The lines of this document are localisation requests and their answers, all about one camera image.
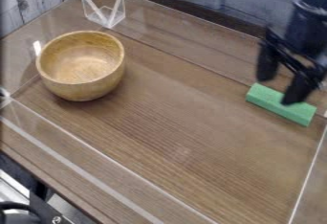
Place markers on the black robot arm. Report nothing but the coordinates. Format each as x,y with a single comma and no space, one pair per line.
299,49

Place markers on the green rectangular block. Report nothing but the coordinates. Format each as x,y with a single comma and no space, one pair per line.
268,99

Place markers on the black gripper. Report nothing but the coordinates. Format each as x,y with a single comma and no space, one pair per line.
308,68

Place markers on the black metal bracket with screw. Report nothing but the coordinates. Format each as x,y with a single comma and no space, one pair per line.
48,215

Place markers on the clear acrylic corner bracket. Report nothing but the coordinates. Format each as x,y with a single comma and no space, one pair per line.
106,16

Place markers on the wooden bowl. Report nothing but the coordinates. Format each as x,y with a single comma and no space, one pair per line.
82,65

